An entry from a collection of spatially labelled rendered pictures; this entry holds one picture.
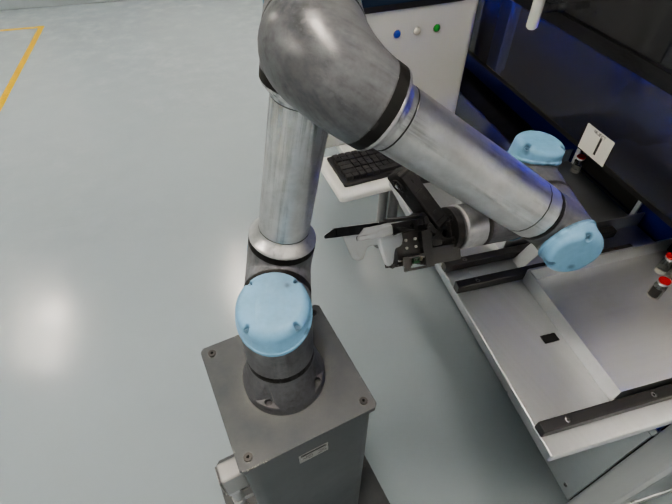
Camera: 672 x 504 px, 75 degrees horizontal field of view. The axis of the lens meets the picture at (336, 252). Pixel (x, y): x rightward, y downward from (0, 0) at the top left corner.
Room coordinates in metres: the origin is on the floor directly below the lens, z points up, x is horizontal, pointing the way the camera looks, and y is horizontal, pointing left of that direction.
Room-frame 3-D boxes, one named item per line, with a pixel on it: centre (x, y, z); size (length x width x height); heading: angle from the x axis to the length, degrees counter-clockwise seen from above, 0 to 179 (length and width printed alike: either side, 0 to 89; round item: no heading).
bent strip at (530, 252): (0.60, -0.34, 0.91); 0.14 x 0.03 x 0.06; 105
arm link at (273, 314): (0.42, 0.10, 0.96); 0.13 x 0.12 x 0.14; 3
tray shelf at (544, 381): (0.63, -0.46, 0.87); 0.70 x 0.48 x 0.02; 15
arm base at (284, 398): (0.41, 0.10, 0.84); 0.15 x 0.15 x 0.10
